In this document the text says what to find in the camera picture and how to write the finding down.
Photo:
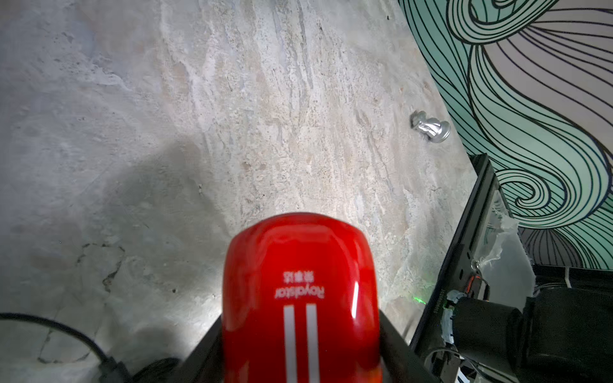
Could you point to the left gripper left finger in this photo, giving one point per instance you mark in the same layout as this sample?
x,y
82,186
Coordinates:
x,y
205,363

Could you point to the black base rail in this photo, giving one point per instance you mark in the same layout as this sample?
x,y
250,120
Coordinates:
x,y
459,262

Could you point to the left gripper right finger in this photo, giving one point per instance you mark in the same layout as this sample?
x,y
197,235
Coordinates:
x,y
400,363

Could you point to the red shaver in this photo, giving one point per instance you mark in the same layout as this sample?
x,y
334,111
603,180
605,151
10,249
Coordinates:
x,y
300,303

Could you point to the silver metal knob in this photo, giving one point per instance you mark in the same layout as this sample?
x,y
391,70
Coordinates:
x,y
436,131

